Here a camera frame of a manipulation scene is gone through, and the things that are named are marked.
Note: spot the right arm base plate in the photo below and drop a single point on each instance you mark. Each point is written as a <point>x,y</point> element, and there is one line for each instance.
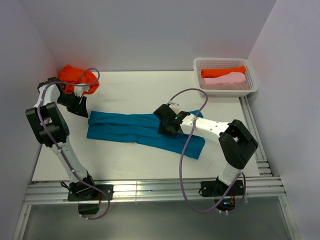
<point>216,188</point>

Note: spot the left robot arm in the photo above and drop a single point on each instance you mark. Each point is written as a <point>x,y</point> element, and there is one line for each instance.
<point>51,129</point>

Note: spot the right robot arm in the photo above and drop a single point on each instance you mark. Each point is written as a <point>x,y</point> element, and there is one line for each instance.
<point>237,143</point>

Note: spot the aluminium rail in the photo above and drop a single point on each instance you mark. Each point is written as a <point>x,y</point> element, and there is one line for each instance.
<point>260,156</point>
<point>52,193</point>

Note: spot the blue t shirt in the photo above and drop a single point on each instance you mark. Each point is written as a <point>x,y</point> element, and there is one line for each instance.
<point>132,128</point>

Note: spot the rolled orange t shirt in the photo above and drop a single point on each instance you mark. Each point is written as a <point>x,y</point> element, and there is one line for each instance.
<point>218,72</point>

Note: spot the rolled pink t shirt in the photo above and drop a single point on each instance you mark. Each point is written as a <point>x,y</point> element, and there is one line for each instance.
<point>231,78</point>

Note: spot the aluminium right rail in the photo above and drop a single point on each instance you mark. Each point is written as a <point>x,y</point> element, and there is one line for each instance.
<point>260,156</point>

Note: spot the aluminium front rail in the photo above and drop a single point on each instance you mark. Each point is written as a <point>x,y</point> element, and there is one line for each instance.
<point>52,193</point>

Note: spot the crumpled orange t shirt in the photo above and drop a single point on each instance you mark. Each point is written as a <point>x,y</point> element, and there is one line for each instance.
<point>78,77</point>

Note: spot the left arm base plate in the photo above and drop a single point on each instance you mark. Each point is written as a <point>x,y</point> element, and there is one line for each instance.
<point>89,194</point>

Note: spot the rolled beige t shirt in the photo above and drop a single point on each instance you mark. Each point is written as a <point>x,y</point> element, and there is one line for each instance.
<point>227,87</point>

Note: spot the white plastic basket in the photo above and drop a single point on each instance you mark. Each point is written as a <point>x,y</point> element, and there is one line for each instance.
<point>211,63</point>

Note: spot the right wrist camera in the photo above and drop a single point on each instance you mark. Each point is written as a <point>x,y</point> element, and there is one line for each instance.
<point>172,104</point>

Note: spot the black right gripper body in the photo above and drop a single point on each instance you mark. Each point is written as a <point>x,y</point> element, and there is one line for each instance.
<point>163,129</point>

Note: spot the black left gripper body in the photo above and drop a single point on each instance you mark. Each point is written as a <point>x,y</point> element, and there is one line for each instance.
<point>72,102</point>

